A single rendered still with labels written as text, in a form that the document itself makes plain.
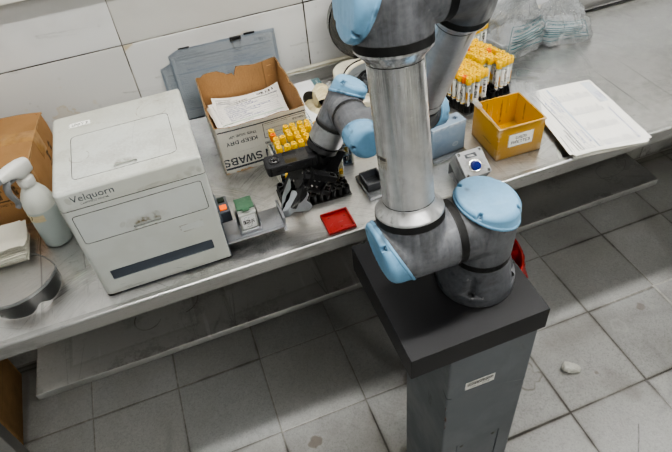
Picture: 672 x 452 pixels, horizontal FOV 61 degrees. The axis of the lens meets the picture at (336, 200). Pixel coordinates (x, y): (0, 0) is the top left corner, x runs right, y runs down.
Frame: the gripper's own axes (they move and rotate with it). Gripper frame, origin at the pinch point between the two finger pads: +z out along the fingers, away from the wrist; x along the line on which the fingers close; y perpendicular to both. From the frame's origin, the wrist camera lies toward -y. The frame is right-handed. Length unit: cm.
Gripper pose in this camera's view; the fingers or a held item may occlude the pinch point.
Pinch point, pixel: (283, 212)
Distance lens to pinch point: 134.1
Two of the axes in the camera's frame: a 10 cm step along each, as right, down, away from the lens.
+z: -4.0, 7.8, 4.9
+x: -3.5, -6.2, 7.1
